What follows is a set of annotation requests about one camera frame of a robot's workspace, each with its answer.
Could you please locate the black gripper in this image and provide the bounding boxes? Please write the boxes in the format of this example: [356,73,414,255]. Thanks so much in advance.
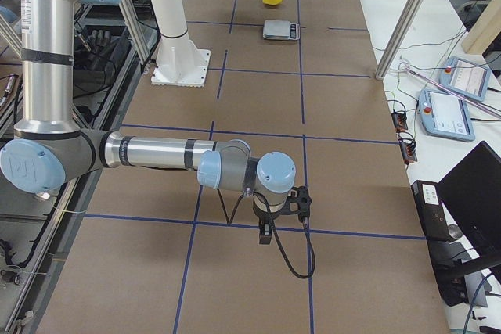
[253,199,280,245]

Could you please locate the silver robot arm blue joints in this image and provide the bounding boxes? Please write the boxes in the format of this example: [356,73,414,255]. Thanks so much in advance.
[0,0,297,214]

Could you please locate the orange circuit board near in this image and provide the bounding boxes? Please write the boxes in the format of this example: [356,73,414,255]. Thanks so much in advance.
[397,131,417,166]

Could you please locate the orange circuit board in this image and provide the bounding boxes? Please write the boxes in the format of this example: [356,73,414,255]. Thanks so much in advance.
[397,131,417,166]
[390,99,408,132]

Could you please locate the orange circuit board far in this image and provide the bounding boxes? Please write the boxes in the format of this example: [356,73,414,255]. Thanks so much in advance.
[390,99,408,132]

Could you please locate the black computer box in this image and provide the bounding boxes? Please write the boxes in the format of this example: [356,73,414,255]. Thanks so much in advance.
[411,180,487,307]

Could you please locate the silver digital kitchen scale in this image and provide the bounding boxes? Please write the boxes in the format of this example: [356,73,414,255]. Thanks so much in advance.
[262,20,301,41]

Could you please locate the near blue teach pendant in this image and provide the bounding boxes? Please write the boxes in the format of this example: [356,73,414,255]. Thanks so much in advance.
[418,88,475,142]

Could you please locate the blue teach pendant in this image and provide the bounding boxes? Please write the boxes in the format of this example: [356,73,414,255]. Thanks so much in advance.
[439,56,491,102]
[418,88,475,142]

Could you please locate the black monitor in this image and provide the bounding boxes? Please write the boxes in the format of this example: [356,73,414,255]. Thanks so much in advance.
[422,140,501,284]

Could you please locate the metal reacher grabber stick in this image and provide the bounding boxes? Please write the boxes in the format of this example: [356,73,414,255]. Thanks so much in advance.
[403,63,500,120]

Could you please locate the far blue teach pendant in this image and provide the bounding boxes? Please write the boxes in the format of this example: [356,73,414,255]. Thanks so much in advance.
[439,56,491,102]

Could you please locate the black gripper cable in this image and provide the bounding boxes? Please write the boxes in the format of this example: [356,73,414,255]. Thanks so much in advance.
[217,189,316,280]

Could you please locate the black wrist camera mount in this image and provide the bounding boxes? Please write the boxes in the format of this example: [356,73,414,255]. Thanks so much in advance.
[280,186,312,223]

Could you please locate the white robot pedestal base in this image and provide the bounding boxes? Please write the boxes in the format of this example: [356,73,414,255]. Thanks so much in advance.
[151,0,211,87]

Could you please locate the aluminium frame post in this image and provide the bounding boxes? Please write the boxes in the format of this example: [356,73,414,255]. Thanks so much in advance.
[375,0,423,80]

